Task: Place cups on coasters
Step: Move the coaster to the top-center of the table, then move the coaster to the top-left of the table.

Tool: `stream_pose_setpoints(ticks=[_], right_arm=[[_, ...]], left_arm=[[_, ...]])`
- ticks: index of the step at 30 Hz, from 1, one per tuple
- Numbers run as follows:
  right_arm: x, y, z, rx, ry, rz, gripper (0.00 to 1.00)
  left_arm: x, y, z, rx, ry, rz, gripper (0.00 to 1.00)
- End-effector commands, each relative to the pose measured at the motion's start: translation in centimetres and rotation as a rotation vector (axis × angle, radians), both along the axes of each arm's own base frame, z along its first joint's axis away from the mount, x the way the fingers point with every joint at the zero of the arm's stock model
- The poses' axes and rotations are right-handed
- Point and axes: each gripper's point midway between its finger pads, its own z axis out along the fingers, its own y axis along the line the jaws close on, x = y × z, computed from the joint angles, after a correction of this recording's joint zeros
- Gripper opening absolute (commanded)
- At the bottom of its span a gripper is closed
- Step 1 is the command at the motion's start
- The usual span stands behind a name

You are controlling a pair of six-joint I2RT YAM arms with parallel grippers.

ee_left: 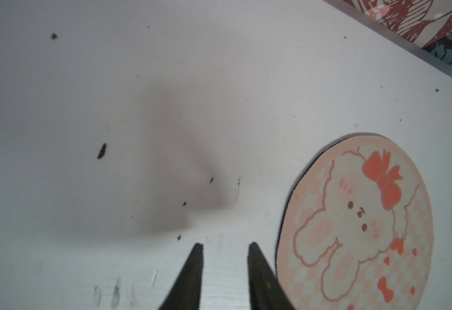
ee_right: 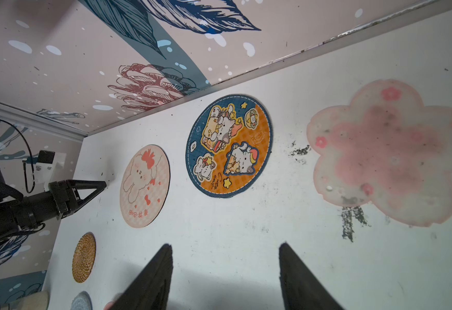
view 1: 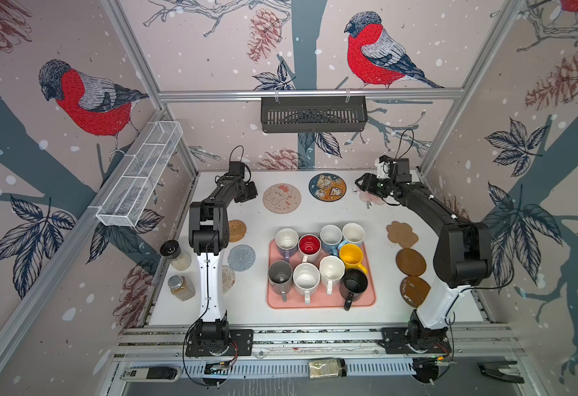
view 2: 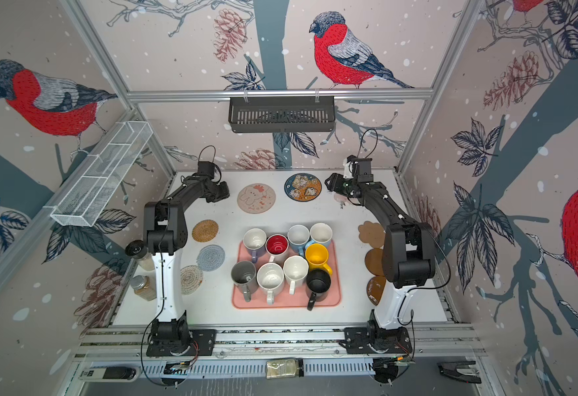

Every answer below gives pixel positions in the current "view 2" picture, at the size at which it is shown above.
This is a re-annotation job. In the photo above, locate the pink flower coaster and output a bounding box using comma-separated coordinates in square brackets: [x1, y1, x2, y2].
[334, 193, 350, 209]

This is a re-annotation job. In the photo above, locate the blue cartoon round coaster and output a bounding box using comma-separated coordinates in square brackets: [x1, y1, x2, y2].
[284, 173, 322, 202]

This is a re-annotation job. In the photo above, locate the rattan round coaster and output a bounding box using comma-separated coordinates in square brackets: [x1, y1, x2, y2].
[192, 219, 219, 243]

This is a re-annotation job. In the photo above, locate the pink bunny round coaster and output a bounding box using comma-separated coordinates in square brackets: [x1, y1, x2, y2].
[237, 183, 276, 215]

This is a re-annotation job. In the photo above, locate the cork flower coaster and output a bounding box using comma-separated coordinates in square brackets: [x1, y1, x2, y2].
[358, 221, 385, 248]

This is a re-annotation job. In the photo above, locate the grey woven round coaster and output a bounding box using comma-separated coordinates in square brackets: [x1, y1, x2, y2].
[197, 244, 226, 272]

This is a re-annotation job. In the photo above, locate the brown round wooden coaster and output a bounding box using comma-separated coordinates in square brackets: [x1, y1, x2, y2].
[364, 248, 385, 277]

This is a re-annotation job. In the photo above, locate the pink serving tray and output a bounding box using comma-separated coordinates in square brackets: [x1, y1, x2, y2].
[231, 239, 343, 310]

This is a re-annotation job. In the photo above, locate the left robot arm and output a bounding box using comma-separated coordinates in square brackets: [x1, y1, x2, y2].
[143, 162, 230, 347]

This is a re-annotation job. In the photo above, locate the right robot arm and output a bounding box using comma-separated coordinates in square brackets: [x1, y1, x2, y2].
[325, 173, 436, 350]

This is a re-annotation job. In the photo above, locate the white blue mug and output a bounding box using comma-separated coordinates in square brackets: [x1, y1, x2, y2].
[310, 223, 333, 247]

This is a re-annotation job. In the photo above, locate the lavender mug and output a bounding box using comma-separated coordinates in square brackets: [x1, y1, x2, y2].
[242, 228, 268, 264]

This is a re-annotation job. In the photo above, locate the light blue mug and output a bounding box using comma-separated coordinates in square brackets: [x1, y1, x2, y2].
[287, 224, 310, 257]

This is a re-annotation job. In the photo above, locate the yellow mug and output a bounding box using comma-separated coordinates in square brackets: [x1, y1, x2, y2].
[305, 244, 334, 276]

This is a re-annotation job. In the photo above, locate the red interior white mug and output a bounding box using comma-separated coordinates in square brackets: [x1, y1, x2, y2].
[265, 234, 289, 266]

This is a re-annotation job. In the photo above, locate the beige woven round coaster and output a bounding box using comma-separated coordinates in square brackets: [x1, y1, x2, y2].
[180, 266, 203, 295]

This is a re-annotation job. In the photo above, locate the grey mug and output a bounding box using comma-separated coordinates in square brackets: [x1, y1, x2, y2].
[231, 261, 259, 303]

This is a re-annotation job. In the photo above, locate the black lid spice jar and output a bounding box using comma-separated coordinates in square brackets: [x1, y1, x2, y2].
[125, 240, 155, 272]

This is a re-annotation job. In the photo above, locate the white mug middle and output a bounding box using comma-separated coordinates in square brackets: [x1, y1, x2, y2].
[283, 255, 309, 295]

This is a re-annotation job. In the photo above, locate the black mug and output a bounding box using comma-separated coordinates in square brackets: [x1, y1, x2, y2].
[305, 269, 331, 311]

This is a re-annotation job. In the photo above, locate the white mug front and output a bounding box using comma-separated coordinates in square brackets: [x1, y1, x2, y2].
[257, 262, 285, 305]

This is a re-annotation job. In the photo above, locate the dark glossy round coaster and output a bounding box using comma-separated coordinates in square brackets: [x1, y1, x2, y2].
[366, 276, 386, 306]

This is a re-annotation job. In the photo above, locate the silver lid spice jar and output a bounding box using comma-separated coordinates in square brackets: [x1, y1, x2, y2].
[130, 275, 157, 301]

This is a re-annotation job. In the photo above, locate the taped small box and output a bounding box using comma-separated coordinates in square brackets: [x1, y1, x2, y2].
[265, 358, 305, 380]

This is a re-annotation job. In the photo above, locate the black white power strip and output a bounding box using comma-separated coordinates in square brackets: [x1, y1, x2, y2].
[79, 366, 137, 383]

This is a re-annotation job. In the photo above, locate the black clamp tool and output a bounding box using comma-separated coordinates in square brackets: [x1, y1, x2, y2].
[438, 361, 482, 384]

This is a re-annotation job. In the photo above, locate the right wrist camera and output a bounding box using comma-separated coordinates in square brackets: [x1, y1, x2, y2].
[343, 155, 373, 183]

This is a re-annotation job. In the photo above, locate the black wall basket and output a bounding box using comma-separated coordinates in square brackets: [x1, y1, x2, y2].
[228, 97, 336, 134]

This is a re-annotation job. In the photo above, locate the white wire basket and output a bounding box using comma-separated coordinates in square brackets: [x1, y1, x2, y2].
[51, 120, 153, 227]

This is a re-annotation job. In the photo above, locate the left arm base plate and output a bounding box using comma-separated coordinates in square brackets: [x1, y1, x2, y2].
[145, 329, 216, 357]

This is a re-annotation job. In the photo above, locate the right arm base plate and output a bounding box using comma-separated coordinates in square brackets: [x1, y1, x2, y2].
[340, 328, 413, 355]

